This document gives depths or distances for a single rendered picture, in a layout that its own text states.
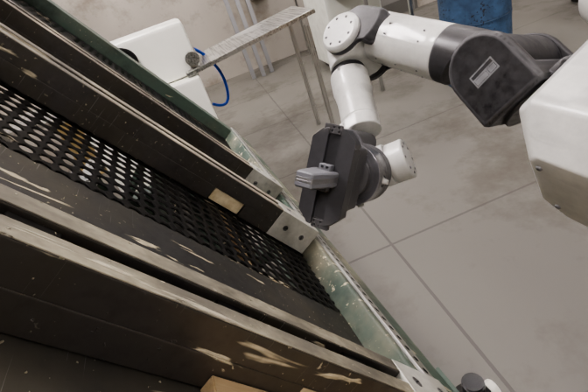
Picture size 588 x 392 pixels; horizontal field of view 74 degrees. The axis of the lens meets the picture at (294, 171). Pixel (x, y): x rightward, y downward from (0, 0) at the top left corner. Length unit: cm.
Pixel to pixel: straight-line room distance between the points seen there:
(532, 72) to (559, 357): 144
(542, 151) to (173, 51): 278
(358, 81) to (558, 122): 34
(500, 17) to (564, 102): 335
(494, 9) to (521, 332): 262
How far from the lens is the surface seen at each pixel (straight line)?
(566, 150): 48
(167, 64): 308
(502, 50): 57
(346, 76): 72
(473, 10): 372
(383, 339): 79
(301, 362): 43
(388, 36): 70
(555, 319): 196
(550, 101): 50
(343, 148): 45
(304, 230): 98
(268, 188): 121
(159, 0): 682
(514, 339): 189
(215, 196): 87
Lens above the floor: 154
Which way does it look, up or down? 28 degrees down
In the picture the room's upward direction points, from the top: 19 degrees counter-clockwise
